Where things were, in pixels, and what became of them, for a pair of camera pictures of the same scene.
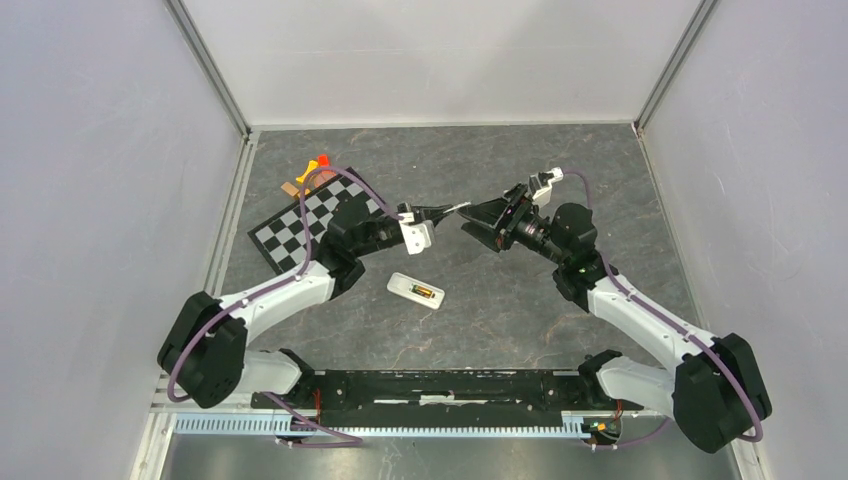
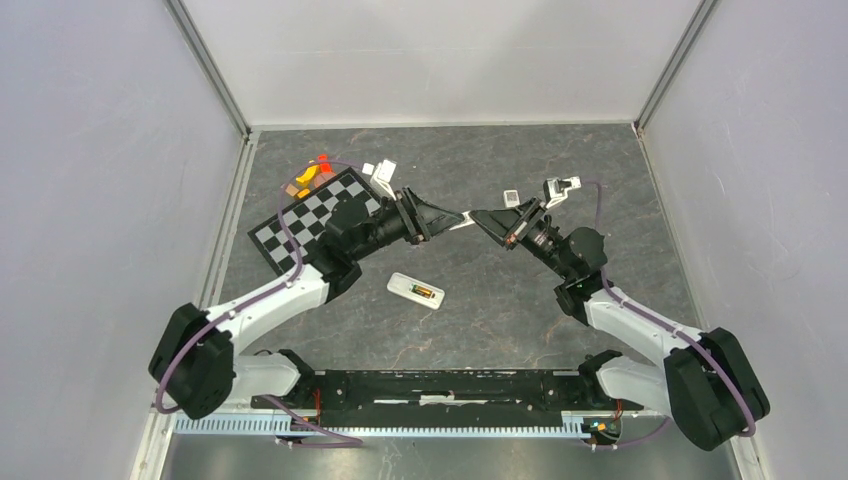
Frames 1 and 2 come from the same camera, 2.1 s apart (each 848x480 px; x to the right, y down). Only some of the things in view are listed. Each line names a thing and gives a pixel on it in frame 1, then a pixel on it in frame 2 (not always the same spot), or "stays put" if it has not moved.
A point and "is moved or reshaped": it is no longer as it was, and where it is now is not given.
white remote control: x=416 y=291 stays put
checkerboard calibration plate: x=280 y=237 stays put
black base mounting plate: x=444 y=399 stays put
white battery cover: x=456 y=207 is moved or reshaped
